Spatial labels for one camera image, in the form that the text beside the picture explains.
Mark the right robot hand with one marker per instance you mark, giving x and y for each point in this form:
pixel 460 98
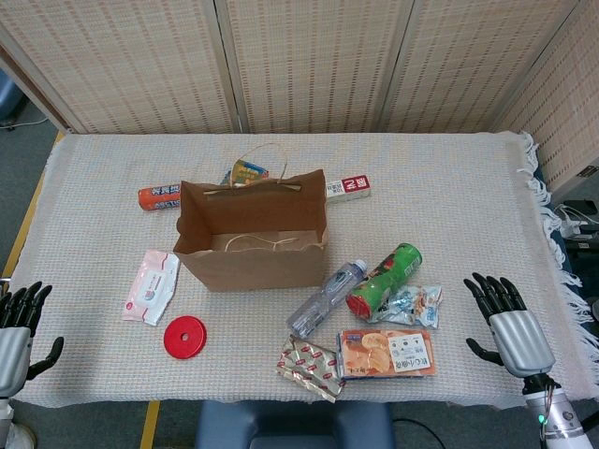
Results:
pixel 519 337

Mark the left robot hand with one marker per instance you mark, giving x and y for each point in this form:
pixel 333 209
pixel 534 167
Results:
pixel 14 355

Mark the blue white snack bag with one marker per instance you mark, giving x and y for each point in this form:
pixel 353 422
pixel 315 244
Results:
pixel 421 304

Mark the orange biscuit box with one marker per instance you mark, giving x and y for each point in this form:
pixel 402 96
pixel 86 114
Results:
pixel 384 353

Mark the green chips can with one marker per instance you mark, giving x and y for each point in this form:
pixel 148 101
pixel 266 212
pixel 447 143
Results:
pixel 388 276

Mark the clear plastic water bottle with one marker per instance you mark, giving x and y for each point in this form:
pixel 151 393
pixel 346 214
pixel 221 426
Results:
pixel 323 294

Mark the gold foil tea packet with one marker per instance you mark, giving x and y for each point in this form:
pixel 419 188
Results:
pixel 309 367

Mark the brown paper bag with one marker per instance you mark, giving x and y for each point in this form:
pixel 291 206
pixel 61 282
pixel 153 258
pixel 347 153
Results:
pixel 252 271

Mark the white power strip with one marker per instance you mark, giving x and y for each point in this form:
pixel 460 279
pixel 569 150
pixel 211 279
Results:
pixel 573 222

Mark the beige woven tablecloth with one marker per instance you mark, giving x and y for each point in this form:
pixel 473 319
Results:
pixel 444 210

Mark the pink wet wipes pack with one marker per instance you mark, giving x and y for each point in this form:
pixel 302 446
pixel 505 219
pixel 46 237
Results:
pixel 150 287

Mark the red round disc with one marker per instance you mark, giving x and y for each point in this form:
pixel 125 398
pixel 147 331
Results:
pixel 175 346

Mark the orange roll pack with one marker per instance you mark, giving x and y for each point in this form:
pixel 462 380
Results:
pixel 156 198

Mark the white red long box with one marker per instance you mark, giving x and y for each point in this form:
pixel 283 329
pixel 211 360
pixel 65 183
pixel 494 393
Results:
pixel 351 187

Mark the yellow blue snack pack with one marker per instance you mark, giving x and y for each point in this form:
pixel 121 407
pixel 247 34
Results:
pixel 245 173

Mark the woven folding screen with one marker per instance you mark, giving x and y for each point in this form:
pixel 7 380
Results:
pixel 140 70

